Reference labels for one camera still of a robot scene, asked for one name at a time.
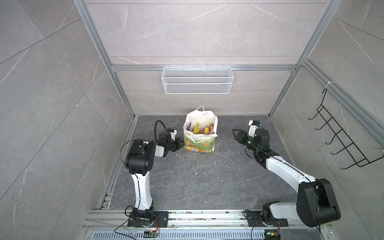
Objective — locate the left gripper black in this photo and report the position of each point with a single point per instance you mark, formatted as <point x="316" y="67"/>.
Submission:
<point x="180" y="145"/>

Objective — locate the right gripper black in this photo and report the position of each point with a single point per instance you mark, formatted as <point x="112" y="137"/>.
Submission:
<point x="242" y="135"/>

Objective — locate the white paper gift bag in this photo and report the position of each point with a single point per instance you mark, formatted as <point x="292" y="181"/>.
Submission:
<point x="200" y="131"/>

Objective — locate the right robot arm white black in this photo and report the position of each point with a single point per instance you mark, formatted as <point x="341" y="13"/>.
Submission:
<point x="316" y="202"/>

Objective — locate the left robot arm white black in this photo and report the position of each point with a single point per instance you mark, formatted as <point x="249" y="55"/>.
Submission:
<point x="140" y="160"/>

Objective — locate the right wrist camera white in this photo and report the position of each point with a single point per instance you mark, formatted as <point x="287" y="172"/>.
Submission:
<point x="253" y="126"/>

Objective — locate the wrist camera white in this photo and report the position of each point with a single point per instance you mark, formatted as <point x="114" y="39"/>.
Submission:
<point x="253" y="126"/>
<point x="172" y="133"/>

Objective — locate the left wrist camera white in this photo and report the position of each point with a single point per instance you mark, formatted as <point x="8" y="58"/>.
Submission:
<point x="172" y="133"/>

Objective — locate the white wire mesh basket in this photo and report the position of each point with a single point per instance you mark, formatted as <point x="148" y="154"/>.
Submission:
<point x="197" y="80"/>

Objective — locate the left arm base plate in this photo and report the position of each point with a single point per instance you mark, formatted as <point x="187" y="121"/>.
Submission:
<point x="145" y="219"/>

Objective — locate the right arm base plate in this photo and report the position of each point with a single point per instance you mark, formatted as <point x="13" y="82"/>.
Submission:
<point x="262" y="219"/>

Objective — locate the black wire hook rack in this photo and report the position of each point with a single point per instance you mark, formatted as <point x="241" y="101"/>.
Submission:
<point x="339" y="133"/>

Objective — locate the aluminium rail frame front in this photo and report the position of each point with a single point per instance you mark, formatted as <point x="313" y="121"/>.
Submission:
<point x="223" y="224"/>

